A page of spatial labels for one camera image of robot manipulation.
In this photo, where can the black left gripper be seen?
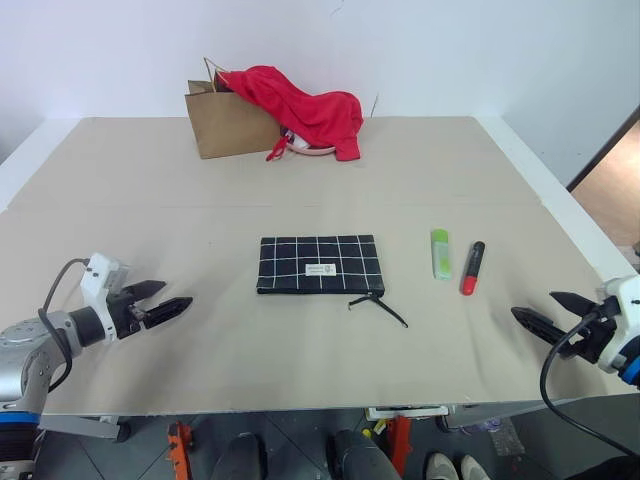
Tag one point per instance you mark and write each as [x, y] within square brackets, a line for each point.
[125, 315]

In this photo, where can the white labelled box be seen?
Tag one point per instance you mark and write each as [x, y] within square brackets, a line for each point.
[405, 412]

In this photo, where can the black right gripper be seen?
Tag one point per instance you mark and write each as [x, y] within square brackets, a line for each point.
[592, 335]

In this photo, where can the dark rounded shape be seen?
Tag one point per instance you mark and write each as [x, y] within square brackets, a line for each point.
[239, 457]
[357, 457]

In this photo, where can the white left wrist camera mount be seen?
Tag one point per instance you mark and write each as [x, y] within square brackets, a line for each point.
[95, 280]

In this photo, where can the black grid pencil pouch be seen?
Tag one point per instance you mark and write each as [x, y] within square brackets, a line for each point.
[316, 264]

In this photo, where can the white shoe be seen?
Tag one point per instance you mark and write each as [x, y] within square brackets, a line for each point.
[442, 467]
[476, 469]

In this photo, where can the grey table frame bracket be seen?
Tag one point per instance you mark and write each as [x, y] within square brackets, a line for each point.
[80, 425]

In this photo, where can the brown paper bag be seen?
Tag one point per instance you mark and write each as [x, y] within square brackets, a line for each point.
[227, 122]

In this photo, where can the brown wooden door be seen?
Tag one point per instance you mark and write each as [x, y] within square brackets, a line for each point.
[607, 200]

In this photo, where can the beige table cover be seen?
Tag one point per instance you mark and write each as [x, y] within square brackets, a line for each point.
[280, 325]

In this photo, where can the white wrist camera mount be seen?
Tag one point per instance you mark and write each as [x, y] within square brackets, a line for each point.
[622, 305]
[95, 280]

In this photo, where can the red and black marker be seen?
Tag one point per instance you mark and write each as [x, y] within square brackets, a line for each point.
[472, 269]

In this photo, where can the pink white round object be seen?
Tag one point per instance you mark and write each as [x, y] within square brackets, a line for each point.
[312, 148]

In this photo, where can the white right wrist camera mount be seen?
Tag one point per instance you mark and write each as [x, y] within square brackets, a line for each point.
[622, 305]

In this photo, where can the orange clamp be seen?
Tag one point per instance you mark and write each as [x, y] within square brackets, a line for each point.
[400, 440]
[178, 450]

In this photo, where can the red garment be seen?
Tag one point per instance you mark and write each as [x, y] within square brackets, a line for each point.
[305, 107]

